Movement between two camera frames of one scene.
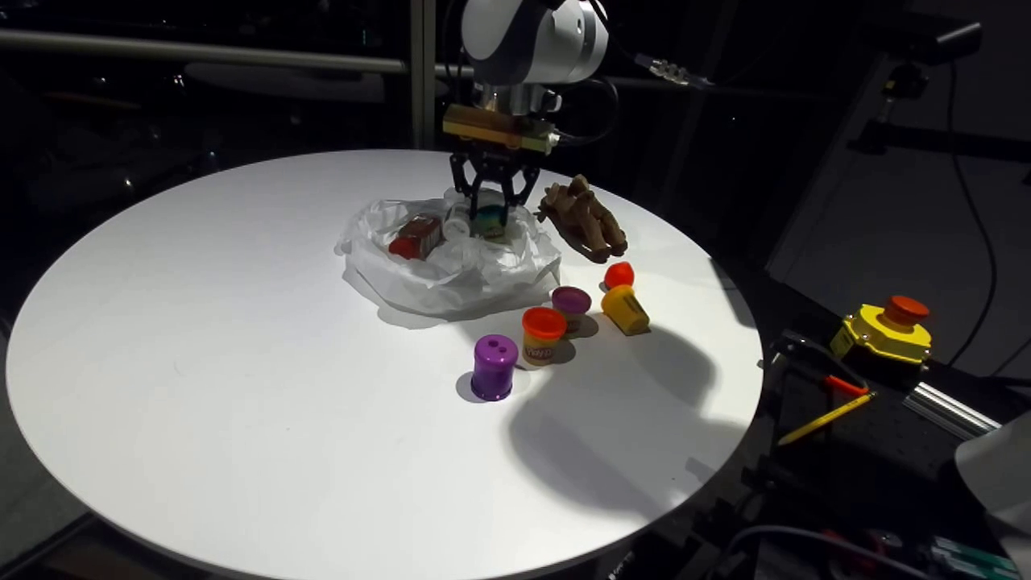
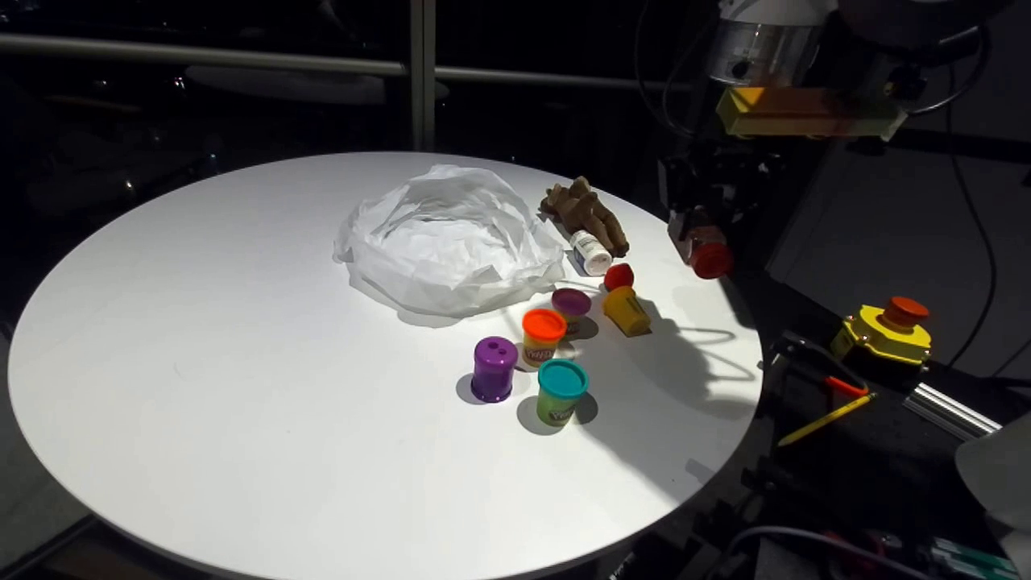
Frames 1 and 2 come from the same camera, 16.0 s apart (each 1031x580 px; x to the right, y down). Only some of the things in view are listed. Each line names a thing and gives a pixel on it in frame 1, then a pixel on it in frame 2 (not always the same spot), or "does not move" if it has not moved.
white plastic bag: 416,257 does not move
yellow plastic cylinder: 622,308 does not move
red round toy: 620,275 does not move
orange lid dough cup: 545,334 does not move
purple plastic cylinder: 495,367 does not move
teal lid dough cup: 487,223 -> 563,386
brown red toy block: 416,241 -> 710,252
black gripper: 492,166 -> 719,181
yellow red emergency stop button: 890,328 does not move
